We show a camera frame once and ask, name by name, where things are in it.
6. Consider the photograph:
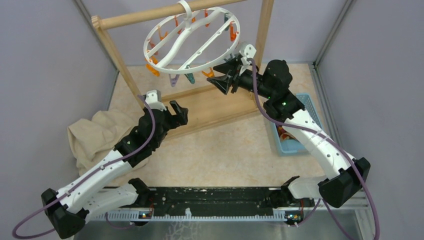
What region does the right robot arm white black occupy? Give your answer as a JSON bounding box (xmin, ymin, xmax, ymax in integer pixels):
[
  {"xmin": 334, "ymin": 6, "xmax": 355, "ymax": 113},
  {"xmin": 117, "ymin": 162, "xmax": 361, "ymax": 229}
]
[{"xmin": 207, "ymin": 56, "xmax": 372, "ymax": 208}]

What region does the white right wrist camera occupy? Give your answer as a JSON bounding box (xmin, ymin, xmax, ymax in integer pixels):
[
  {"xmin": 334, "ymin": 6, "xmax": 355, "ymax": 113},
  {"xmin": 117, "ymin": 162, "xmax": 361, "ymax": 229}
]
[{"xmin": 237, "ymin": 41, "xmax": 257, "ymax": 65}]

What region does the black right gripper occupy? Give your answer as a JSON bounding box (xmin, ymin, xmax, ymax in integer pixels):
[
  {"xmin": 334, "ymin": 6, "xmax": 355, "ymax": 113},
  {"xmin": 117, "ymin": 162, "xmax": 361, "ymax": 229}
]
[{"xmin": 207, "ymin": 57, "xmax": 274, "ymax": 100}]

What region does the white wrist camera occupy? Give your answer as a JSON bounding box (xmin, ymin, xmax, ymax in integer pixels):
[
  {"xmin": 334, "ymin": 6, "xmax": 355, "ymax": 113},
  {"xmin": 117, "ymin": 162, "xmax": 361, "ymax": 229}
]
[
  {"xmin": 144, "ymin": 89, "xmax": 166, "ymax": 112},
  {"xmin": 237, "ymin": 41, "xmax": 257, "ymax": 65}
]

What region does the light blue plastic basket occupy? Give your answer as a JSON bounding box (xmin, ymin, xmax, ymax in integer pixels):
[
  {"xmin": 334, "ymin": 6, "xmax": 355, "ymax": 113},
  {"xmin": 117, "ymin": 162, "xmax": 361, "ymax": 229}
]
[{"xmin": 267, "ymin": 93, "xmax": 323, "ymax": 157}]

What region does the wooden hanger stand frame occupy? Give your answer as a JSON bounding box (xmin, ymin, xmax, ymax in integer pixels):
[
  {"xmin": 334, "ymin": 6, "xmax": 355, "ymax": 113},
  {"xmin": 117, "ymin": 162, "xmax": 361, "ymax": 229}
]
[{"xmin": 91, "ymin": 0, "xmax": 274, "ymax": 139}]

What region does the orange clothes clip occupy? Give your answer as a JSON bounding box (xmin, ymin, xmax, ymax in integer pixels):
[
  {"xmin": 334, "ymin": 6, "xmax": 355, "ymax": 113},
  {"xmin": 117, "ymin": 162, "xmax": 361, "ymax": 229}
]
[
  {"xmin": 145, "ymin": 56, "xmax": 160, "ymax": 77},
  {"xmin": 201, "ymin": 67, "xmax": 215, "ymax": 78},
  {"xmin": 229, "ymin": 21, "xmax": 239, "ymax": 42}
]

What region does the purple clothes clip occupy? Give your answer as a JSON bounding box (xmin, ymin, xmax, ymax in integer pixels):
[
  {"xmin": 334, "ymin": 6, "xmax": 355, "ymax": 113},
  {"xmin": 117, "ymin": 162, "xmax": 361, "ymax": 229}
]
[{"xmin": 168, "ymin": 74, "xmax": 180, "ymax": 87}]

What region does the teal clothes clip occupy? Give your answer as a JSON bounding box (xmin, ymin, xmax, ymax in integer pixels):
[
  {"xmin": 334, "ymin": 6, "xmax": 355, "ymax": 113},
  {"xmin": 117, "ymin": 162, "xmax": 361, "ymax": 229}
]
[{"xmin": 184, "ymin": 72, "xmax": 196, "ymax": 84}]

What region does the orange right clothes clip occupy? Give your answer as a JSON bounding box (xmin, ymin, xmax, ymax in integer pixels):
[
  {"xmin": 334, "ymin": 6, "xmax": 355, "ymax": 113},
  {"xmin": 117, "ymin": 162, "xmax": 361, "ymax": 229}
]
[{"xmin": 229, "ymin": 21, "xmax": 239, "ymax": 42}]

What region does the orange front clothes clip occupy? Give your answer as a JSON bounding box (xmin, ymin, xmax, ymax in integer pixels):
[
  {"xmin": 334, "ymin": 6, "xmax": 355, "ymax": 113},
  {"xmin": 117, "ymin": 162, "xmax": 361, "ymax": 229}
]
[{"xmin": 201, "ymin": 67, "xmax": 215, "ymax": 78}]

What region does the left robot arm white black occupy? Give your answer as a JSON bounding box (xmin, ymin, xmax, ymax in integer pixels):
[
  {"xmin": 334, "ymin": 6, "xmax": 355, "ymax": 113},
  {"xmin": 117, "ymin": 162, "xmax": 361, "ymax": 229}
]
[{"xmin": 41, "ymin": 100, "xmax": 189, "ymax": 239}]

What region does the purple red striped sock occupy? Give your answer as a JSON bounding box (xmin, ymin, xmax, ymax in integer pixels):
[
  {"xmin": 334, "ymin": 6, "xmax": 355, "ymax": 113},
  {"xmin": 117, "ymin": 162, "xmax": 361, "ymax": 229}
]
[{"xmin": 276, "ymin": 126, "xmax": 293, "ymax": 141}]

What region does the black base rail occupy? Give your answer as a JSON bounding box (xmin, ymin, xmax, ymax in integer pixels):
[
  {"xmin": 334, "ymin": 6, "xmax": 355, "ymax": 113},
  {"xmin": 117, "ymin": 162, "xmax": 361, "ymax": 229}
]
[{"xmin": 89, "ymin": 186, "xmax": 365, "ymax": 223}]

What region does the white round clip hanger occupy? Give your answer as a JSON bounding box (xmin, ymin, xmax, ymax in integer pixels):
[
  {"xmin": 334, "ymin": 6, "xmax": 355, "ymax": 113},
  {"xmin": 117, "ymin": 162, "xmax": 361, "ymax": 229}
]
[{"xmin": 142, "ymin": 0, "xmax": 241, "ymax": 76}]

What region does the beige crumpled cloth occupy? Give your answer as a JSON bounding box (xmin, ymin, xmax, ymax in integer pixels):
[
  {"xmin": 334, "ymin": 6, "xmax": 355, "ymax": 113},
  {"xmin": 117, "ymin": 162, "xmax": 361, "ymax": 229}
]
[{"xmin": 67, "ymin": 110, "xmax": 138, "ymax": 176}]

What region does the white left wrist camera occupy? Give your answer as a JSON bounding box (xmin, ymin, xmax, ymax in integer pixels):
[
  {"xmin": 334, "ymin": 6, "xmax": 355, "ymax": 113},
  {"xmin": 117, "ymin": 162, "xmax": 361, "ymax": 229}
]
[{"xmin": 144, "ymin": 89, "xmax": 166, "ymax": 112}]

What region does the orange left clothes clip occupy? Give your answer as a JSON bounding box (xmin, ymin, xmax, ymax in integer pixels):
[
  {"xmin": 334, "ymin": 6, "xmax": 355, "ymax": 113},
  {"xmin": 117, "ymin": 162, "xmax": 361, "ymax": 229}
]
[{"xmin": 145, "ymin": 56, "xmax": 160, "ymax": 77}]

